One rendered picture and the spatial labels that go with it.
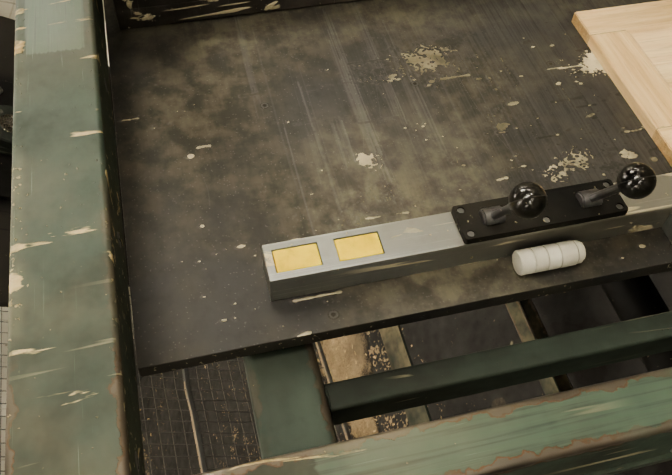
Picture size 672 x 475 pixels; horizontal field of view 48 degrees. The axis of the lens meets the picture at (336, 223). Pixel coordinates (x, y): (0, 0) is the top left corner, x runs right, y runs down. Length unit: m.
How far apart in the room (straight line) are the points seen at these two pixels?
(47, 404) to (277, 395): 0.24
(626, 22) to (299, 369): 0.73
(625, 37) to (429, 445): 0.72
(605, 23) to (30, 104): 0.81
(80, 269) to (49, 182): 0.12
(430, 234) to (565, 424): 0.25
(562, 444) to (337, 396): 0.25
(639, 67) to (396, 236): 0.49
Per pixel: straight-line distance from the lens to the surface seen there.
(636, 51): 1.20
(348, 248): 0.83
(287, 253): 0.83
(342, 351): 3.65
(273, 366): 0.84
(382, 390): 0.85
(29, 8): 1.10
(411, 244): 0.84
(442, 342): 3.13
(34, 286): 0.78
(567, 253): 0.89
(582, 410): 0.77
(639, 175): 0.81
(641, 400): 0.80
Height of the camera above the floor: 2.11
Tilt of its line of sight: 33 degrees down
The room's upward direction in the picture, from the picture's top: 78 degrees counter-clockwise
